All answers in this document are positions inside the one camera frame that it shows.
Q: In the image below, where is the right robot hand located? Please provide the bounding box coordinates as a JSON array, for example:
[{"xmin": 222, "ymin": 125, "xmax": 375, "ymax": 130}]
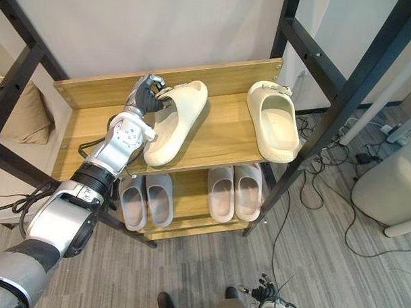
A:
[{"xmin": 250, "ymin": 271, "xmax": 283, "ymax": 303}]

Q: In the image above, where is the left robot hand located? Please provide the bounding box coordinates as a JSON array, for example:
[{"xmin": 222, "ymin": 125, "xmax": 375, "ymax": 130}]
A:
[{"xmin": 124, "ymin": 73, "xmax": 175, "ymax": 117}]

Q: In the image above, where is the cream slipper with buckle strap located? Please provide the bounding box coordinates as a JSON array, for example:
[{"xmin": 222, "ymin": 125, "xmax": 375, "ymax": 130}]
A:
[
  {"xmin": 244, "ymin": 79, "xmax": 303, "ymax": 164},
  {"xmin": 142, "ymin": 78, "xmax": 209, "ymax": 169}
]

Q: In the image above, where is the wooden shoe rack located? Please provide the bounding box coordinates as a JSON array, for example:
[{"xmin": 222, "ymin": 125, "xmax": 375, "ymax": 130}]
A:
[{"xmin": 47, "ymin": 49, "xmax": 286, "ymax": 254}]

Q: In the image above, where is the silver right robot leg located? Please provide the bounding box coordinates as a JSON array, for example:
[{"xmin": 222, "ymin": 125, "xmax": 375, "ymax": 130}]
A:
[{"xmin": 213, "ymin": 285, "xmax": 252, "ymax": 308}]

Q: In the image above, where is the beige grey slipper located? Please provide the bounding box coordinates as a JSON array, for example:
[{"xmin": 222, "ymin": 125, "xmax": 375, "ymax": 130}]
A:
[
  {"xmin": 231, "ymin": 163, "xmax": 264, "ymax": 223},
  {"xmin": 205, "ymin": 166, "xmax": 237, "ymax": 224}
]

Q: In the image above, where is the dark left robot foot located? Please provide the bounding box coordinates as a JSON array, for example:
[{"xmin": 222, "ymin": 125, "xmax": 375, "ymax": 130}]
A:
[{"xmin": 156, "ymin": 291, "xmax": 178, "ymax": 308}]

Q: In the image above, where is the beige cushion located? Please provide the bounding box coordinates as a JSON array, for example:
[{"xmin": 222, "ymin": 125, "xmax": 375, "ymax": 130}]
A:
[{"xmin": 2, "ymin": 79, "xmax": 57, "ymax": 145}]

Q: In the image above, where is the white round appliance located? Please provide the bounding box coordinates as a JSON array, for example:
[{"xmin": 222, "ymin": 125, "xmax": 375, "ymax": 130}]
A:
[{"xmin": 349, "ymin": 149, "xmax": 411, "ymax": 240}]

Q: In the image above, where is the black power adapter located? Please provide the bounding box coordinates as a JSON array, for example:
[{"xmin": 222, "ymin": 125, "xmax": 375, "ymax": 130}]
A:
[{"xmin": 355, "ymin": 152, "xmax": 375, "ymax": 165}]

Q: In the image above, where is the white power strip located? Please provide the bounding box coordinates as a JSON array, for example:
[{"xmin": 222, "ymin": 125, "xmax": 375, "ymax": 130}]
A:
[{"xmin": 377, "ymin": 123, "xmax": 411, "ymax": 146}]

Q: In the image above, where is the white table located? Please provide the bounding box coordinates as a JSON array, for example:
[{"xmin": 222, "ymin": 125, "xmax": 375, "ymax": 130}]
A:
[{"xmin": 338, "ymin": 41, "xmax": 411, "ymax": 149}]

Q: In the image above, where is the long black floor cable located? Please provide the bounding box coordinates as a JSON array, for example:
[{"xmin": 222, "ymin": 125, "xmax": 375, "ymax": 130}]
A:
[{"xmin": 270, "ymin": 163, "xmax": 316, "ymax": 284}]

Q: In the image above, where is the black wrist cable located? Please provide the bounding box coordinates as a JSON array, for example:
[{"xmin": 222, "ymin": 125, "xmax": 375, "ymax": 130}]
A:
[{"xmin": 77, "ymin": 113, "xmax": 117, "ymax": 159}]

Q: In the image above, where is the black metal frame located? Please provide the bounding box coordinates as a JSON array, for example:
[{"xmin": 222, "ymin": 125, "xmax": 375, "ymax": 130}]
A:
[
  {"xmin": 242, "ymin": 0, "xmax": 411, "ymax": 244},
  {"xmin": 0, "ymin": 0, "xmax": 74, "ymax": 191}
]

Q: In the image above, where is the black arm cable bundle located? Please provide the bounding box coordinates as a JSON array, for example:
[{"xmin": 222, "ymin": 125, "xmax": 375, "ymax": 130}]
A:
[{"xmin": 0, "ymin": 178, "xmax": 62, "ymax": 240}]

